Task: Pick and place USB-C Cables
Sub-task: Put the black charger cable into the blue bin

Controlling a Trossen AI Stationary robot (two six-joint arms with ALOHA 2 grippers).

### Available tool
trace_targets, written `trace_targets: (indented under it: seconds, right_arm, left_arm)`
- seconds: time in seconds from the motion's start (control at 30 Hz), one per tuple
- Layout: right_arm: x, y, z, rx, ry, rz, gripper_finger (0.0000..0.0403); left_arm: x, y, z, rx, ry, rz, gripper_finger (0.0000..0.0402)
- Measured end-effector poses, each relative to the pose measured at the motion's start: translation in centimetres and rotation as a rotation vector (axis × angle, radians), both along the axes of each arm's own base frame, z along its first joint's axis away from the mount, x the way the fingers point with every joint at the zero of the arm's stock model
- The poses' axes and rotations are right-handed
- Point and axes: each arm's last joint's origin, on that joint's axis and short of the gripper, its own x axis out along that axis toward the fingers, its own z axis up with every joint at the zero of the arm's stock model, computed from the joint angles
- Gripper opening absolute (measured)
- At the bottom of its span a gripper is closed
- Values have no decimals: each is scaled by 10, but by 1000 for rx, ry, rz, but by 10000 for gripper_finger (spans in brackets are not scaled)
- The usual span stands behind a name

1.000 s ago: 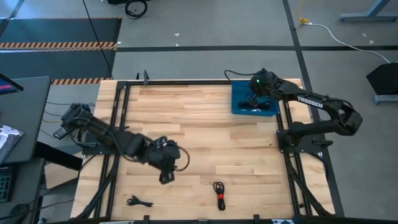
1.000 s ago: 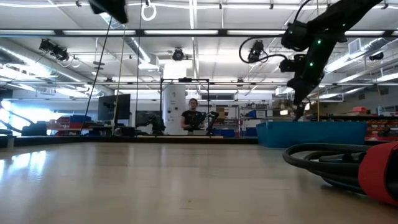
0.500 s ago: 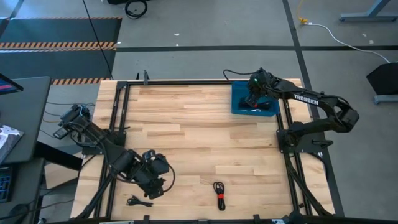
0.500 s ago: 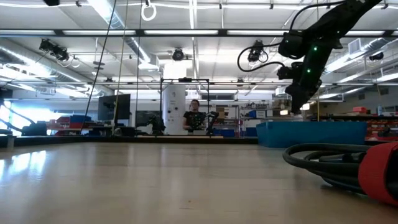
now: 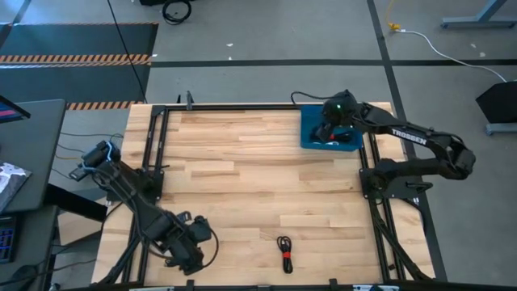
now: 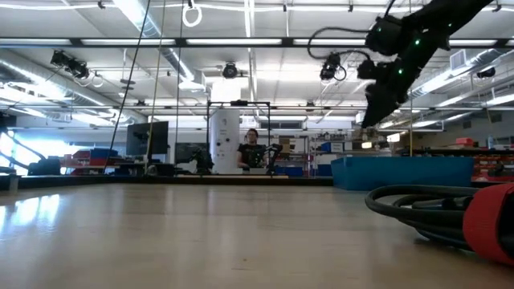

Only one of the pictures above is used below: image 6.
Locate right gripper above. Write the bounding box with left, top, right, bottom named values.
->
left=357, top=55, right=417, bottom=129

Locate blue plastic bin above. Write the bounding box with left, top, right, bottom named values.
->
left=331, top=156, right=475, bottom=192

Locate black cable with red strap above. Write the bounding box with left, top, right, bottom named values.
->
left=364, top=182, right=514, bottom=267

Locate red parts shelf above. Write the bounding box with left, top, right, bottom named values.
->
left=472, top=154, right=514, bottom=182

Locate person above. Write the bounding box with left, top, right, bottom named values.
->
left=236, top=128, right=268, bottom=169

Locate white cylindrical column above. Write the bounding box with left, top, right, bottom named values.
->
left=209, top=108, right=242, bottom=174

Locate small black background monitor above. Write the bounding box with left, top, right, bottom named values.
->
left=174, top=142, right=210, bottom=165

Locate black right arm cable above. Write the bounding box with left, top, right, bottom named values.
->
left=307, top=26, right=373, bottom=61

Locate background black station frame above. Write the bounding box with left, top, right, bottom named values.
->
left=206, top=100, right=272, bottom=174

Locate white hanging cable loop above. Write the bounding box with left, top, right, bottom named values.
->
left=182, top=0, right=203, bottom=28

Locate thin black hanging cable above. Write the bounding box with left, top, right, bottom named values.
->
left=103, top=0, right=152, bottom=174

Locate black aluminium frame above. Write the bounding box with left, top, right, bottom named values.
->
left=0, top=174, right=514, bottom=192

